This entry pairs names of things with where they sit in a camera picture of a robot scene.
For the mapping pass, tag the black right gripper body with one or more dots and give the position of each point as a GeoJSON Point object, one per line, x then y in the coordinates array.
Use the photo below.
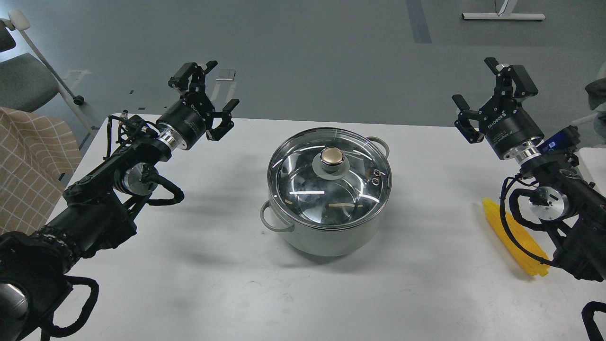
{"type": "Point", "coordinates": [507, 126]}

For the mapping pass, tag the white desk foot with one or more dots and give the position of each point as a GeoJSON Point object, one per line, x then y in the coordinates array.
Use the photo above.
{"type": "Point", "coordinates": [505, 13]}

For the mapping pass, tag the grey office chair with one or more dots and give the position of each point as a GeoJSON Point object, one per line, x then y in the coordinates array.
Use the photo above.
{"type": "Point", "coordinates": [28, 81]}

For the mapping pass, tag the beige checkered cloth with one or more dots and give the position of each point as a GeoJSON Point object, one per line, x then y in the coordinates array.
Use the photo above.
{"type": "Point", "coordinates": [35, 151]}

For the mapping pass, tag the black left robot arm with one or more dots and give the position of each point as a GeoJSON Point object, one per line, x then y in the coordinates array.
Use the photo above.
{"type": "Point", "coordinates": [36, 289]}

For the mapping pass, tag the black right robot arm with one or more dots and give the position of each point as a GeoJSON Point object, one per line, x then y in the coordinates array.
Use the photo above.
{"type": "Point", "coordinates": [547, 194]}

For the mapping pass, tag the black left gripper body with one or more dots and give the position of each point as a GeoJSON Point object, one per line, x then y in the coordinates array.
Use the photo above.
{"type": "Point", "coordinates": [183, 124]}

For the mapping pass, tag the glass pot lid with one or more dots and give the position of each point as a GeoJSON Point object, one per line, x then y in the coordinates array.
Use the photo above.
{"type": "Point", "coordinates": [329, 178]}

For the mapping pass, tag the grey chair at right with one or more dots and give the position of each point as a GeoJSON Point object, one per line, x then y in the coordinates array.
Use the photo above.
{"type": "Point", "coordinates": [592, 127]}

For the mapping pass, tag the grey steel cooking pot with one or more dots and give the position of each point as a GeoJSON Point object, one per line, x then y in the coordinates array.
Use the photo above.
{"type": "Point", "coordinates": [317, 242]}

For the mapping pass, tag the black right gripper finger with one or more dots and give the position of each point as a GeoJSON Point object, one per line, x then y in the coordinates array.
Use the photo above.
{"type": "Point", "coordinates": [464, 118]}
{"type": "Point", "coordinates": [513, 85]}

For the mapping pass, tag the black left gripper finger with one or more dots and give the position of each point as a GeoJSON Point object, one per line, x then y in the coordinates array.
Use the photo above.
{"type": "Point", "coordinates": [226, 121]}
{"type": "Point", "coordinates": [189, 80]}

